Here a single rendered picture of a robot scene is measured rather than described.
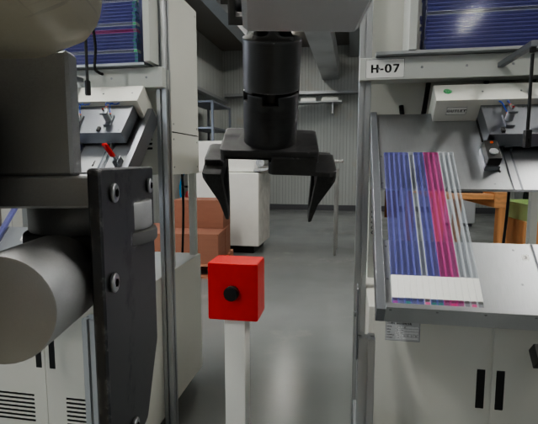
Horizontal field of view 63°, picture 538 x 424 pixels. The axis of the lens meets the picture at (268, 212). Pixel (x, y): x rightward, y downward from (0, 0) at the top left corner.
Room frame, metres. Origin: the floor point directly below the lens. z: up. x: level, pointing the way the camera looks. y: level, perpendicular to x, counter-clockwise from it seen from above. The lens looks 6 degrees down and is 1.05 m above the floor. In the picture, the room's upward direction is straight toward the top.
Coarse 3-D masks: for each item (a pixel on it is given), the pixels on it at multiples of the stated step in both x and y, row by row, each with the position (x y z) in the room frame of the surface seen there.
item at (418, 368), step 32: (384, 352) 1.25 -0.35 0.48; (416, 352) 1.24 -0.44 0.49; (448, 352) 1.22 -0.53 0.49; (480, 352) 1.21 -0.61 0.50; (512, 352) 1.19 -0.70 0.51; (384, 384) 1.25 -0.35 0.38; (416, 384) 1.24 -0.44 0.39; (448, 384) 1.22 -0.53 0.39; (480, 384) 1.21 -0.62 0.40; (512, 384) 1.19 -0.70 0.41; (384, 416) 1.25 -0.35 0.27; (416, 416) 1.24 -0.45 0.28; (448, 416) 1.22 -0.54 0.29; (480, 416) 1.20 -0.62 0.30; (512, 416) 1.19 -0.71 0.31
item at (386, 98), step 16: (384, 0) 1.58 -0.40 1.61; (400, 0) 1.57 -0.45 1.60; (384, 16) 1.58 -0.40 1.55; (400, 16) 1.57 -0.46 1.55; (384, 32) 1.58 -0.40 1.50; (400, 32) 1.57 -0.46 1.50; (384, 48) 1.58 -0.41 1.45; (400, 48) 1.57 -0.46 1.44; (512, 80) 1.50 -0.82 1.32; (528, 80) 1.50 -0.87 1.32; (384, 96) 1.58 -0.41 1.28; (400, 96) 1.57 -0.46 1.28; (416, 96) 1.56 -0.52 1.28; (384, 112) 1.58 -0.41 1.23; (416, 112) 1.56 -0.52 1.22; (368, 208) 1.86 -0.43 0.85; (528, 208) 1.77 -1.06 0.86; (368, 224) 1.61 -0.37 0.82; (528, 224) 1.76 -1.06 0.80; (368, 240) 1.60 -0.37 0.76; (528, 240) 1.75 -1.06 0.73; (368, 256) 1.59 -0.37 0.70; (368, 272) 1.59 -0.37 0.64
